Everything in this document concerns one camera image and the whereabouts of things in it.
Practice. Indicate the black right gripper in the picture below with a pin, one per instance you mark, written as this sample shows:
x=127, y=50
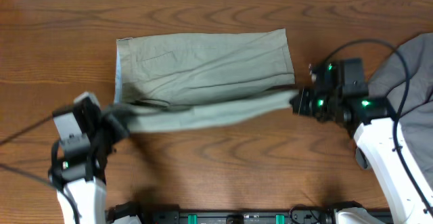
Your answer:
x=302, y=107

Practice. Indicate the grey garment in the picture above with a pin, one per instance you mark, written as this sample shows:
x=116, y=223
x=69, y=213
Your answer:
x=416, y=119

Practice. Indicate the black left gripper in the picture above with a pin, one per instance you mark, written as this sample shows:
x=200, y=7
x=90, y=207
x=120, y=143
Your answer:
x=120, y=130

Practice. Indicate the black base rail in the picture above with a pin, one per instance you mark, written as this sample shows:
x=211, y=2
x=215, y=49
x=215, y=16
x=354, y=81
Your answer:
x=236, y=217

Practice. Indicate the khaki green shorts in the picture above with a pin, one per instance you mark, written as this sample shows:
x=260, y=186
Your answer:
x=184, y=81

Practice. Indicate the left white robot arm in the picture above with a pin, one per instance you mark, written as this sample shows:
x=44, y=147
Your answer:
x=78, y=162

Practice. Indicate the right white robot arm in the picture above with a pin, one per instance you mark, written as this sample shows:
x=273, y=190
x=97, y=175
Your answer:
x=372, y=123

